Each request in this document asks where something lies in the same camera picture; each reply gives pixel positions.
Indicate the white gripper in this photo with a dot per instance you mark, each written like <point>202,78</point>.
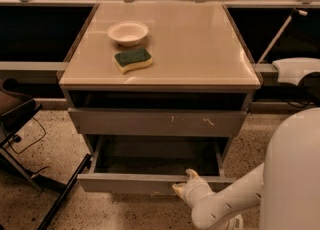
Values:
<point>195,188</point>

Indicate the grey drawer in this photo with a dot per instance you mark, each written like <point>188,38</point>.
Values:
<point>145,122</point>
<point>151,165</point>

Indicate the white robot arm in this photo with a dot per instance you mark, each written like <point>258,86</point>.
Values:
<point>286,187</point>

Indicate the grey top drawer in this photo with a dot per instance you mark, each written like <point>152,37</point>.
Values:
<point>145,122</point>

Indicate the grey drawer cabinet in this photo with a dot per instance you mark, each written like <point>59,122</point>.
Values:
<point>198,62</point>

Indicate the green yellow sponge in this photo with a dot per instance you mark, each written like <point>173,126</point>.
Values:
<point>133,59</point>

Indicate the white chair armrest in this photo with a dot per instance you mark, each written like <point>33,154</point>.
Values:
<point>293,70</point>

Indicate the white bowl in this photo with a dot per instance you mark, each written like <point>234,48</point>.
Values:
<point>128,33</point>

